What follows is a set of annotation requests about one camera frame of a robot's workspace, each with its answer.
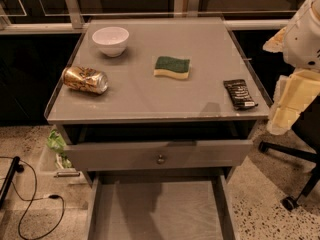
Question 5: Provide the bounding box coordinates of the grey drawer cabinet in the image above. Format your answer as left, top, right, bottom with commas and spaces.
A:
43, 16, 276, 240

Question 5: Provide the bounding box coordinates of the black bar on floor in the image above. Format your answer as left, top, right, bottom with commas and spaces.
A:
0, 156, 20, 209

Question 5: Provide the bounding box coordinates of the metal window bracket left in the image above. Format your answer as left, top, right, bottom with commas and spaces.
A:
65, 0, 84, 29

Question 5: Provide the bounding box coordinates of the black snack packet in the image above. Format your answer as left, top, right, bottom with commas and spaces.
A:
223, 79, 258, 110

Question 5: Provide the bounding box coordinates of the green and yellow sponge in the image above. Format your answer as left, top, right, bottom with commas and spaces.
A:
153, 56, 190, 80

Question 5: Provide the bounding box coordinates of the round metal drawer knob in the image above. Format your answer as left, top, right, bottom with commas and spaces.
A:
157, 155, 165, 164

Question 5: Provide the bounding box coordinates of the black office chair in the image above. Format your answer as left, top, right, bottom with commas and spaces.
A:
258, 96, 320, 211

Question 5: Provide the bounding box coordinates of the grey top drawer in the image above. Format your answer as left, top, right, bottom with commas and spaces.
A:
65, 140, 253, 171

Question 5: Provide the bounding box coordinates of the green bag in bin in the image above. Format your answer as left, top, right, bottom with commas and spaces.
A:
47, 129, 72, 169

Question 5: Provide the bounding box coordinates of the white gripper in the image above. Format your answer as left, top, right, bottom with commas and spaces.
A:
263, 0, 320, 135

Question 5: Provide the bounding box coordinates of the white ceramic bowl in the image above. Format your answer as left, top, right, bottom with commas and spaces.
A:
92, 27, 129, 57

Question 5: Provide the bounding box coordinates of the black cable on floor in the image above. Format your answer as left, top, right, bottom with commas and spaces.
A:
0, 156, 66, 240

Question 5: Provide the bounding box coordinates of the gold crushed soda can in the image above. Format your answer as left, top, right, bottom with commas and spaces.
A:
62, 66, 108, 94

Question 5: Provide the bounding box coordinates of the grey open middle drawer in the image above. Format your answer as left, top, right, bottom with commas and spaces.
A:
84, 175, 241, 240

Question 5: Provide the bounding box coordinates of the clear plastic storage bin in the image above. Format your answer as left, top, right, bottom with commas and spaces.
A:
36, 127, 87, 184

